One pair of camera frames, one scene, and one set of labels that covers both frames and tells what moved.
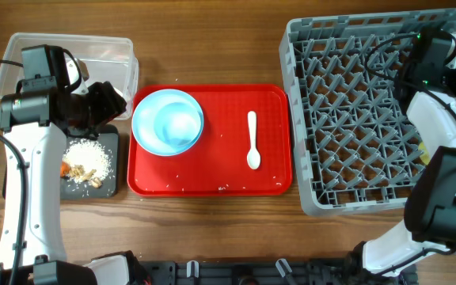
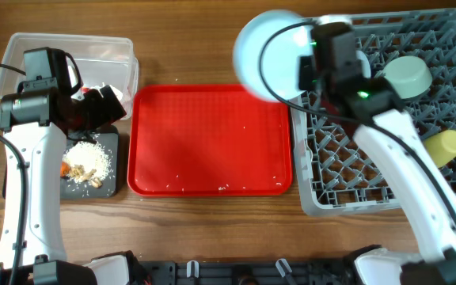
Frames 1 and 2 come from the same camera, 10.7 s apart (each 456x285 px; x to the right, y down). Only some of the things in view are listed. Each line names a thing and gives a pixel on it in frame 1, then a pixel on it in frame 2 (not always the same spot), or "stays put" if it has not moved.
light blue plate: (144, 116) to (280, 58)
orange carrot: (65, 169) stays put
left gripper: (107, 100) stays put
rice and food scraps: (89, 161) stays put
